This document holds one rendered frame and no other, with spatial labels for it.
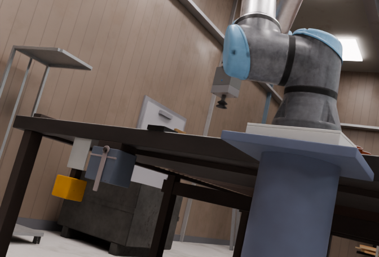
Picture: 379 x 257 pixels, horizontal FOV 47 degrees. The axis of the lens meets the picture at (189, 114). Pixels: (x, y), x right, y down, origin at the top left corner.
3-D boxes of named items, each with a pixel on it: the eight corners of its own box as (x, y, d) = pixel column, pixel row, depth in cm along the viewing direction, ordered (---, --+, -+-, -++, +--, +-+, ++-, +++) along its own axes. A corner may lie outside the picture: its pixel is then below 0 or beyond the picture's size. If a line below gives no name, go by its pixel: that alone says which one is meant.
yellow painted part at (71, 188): (65, 199, 158) (83, 136, 163) (51, 194, 164) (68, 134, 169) (82, 202, 165) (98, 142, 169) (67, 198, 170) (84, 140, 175)
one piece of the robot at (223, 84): (251, 65, 165) (242, 106, 162) (232, 66, 172) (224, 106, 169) (236, 55, 159) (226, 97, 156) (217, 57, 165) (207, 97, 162)
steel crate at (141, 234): (100, 237, 592) (116, 179, 607) (171, 260, 532) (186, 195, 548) (48, 233, 511) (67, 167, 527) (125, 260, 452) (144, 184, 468)
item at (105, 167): (104, 193, 146) (118, 141, 150) (78, 186, 155) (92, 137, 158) (127, 198, 155) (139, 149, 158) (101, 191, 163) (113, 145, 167)
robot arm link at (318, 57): (347, 92, 91) (354, 31, 94) (284, 80, 92) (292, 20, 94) (327, 102, 103) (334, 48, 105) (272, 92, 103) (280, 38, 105)
